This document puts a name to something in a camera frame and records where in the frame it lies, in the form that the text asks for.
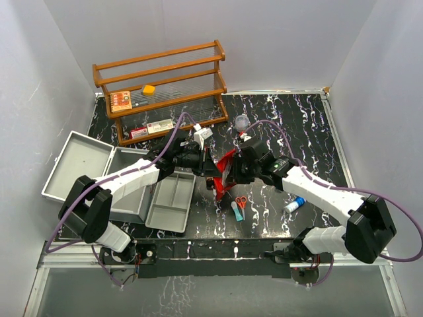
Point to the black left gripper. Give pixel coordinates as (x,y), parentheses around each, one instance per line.
(206,167)

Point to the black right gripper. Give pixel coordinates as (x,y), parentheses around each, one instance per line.
(238,158)

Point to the red first aid pouch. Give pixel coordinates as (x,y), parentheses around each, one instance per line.
(223,184)

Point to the orange small scissors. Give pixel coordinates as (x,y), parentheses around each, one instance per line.
(241,201)

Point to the white teal tube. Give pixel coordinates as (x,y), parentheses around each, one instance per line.
(236,211)

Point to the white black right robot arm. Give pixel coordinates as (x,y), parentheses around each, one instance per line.
(365,223)

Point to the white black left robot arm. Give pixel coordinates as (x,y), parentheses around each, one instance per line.
(86,210)

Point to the brown medicine bottle orange cap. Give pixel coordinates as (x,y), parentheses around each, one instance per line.
(209,183)

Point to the white green medicine box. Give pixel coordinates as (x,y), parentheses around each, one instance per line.
(160,126)

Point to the red white medicine box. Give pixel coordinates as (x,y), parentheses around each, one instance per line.
(139,132)

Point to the clear round plastic container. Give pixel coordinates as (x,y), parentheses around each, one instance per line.
(242,122)

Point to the grey plastic tray insert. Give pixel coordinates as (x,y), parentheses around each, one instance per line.
(171,201)

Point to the white blue bandage roll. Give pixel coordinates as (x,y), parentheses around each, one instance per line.
(295,204)

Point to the wooden shelf rack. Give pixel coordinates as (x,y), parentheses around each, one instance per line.
(186,80)

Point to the yellow small box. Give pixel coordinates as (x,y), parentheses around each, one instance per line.
(148,90)

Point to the orange patterned box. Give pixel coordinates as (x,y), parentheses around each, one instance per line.
(120,101)

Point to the grey metal case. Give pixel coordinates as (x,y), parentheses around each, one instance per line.
(84,155)

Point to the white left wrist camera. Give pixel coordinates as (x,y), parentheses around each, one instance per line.
(201,135)

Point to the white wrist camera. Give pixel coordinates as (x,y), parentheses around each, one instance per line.
(245,137)
(201,135)

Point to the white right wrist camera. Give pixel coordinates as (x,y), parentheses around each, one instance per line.
(245,137)

